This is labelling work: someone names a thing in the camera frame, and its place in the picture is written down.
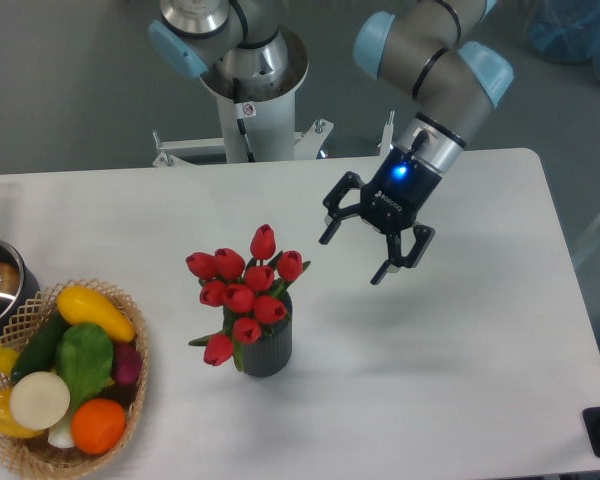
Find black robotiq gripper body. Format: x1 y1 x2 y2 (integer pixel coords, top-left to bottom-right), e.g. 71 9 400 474
360 148 442 235

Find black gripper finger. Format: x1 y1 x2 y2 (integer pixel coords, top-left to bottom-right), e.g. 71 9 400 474
369 223 437 286
319 171 364 245

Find red tulip bouquet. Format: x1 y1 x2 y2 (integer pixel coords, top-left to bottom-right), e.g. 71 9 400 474
186 224 310 367

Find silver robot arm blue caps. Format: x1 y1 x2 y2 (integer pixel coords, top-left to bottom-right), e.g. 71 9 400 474
148 1 514 274

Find dark grey ribbed vase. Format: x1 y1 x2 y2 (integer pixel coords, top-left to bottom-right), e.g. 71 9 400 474
222 292 293 378

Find blue plastic bag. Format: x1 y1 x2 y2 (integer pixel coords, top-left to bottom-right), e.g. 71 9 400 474
524 1 600 82

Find purple red onion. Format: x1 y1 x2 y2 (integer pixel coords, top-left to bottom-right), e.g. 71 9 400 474
111 343 143 386

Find yellow squash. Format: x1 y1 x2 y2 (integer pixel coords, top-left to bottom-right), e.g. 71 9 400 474
56 285 136 343

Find green lettuce leaf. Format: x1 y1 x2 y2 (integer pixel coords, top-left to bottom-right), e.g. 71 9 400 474
55 322 114 413

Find orange fruit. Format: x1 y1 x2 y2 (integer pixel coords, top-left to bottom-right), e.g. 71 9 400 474
71 398 126 455

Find dark green cucumber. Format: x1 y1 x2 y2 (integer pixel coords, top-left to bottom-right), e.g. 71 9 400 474
10 310 70 385

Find white round radish slice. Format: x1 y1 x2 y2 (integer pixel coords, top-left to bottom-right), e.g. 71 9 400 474
9 371 70 430

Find white green onion stalk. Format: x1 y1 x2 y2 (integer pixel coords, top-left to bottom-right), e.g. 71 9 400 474
47 412 75 449

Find woven wicker basket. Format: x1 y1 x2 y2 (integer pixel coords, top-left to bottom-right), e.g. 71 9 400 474
0 279 148 479

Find yellow bell pepper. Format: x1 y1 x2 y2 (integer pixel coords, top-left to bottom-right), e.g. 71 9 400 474
0 388 44 439

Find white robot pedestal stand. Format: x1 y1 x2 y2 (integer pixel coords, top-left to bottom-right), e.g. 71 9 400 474
152 94 335 167

